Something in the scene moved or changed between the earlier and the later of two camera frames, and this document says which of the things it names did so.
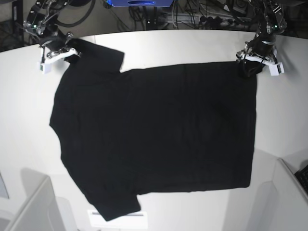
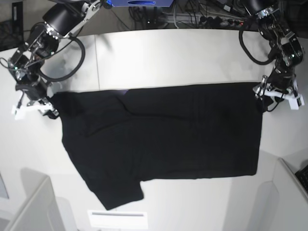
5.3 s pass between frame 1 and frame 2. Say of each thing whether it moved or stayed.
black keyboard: stayed
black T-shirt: moved
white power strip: stayed
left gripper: moved
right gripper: moved
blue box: stayed
